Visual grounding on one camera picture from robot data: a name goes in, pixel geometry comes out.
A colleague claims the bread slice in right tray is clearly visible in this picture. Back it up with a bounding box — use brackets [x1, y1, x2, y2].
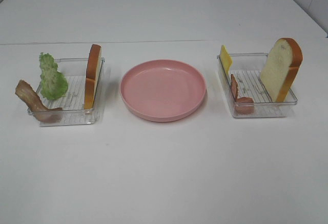
[260, 38, 303, 103]

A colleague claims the pink bacon strip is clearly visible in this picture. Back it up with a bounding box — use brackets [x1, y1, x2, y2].
[230, 74, 254, 115]

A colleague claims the yellow cheese slice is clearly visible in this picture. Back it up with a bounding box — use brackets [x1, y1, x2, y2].
[219, 45, 233, 76]

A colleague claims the clear right plastic tray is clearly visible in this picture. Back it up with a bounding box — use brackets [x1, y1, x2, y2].
[217, 53, 298, 118]

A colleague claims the brown bacon strip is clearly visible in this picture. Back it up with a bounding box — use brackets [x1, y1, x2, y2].
[15, 79, 63, 124]

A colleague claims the clear plastic tray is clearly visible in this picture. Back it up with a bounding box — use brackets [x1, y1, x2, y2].
[27, 57, 107, 127]
[217, 53, 298, 118]

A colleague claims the clear left plastic tray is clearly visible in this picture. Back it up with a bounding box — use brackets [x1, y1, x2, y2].
[27, 57, 107, 127]

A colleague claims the pink round plate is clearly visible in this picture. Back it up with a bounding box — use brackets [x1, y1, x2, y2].
[120, 59, 207, 122]

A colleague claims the green lettuce leaf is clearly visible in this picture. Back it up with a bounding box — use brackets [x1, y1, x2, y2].
[39, 52, 68, 100]

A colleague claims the bread slice from tray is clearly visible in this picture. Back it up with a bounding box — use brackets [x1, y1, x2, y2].
[84, 44, 101, 109]

